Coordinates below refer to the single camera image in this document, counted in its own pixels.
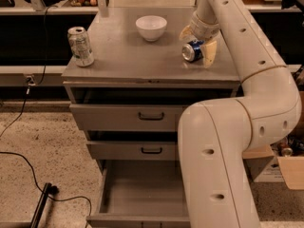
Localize white ceramic bowl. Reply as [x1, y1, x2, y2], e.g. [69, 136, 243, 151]
[136, 15, 167, 42]

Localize black metal floor bar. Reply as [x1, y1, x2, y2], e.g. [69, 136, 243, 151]
[29, 182, 59, 228]

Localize brown can in box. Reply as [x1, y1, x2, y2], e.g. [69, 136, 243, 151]
[277, 142, 294, 157]

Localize grey middle drawer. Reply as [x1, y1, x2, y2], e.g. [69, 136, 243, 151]
[86, 142, 179, 161]

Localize grey top drawer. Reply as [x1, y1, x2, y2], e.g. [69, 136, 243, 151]
[70, 104, 184, 132]

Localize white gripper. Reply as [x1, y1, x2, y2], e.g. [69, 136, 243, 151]
[179, 12, 219, 68]

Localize green white soda can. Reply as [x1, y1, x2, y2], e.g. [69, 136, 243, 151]
[67, 27, 94, 67]

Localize open cardboard box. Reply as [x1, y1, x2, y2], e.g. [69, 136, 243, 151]
[239, 67, 303, 190]

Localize black floor cable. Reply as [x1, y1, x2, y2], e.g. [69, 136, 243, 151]
[0, 7, 93, 217]

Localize grey drawer cabinet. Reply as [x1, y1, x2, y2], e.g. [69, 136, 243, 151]
[61, 7, 242, 228]

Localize blue pepsi can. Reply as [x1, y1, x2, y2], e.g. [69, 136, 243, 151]
[181, 40, 204, 63]

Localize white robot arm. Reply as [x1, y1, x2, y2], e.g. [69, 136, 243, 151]
[178, 0, 302, 228]

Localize grey open bottom drawer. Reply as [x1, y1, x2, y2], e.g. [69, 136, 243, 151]
[87, 161, 191, 228]

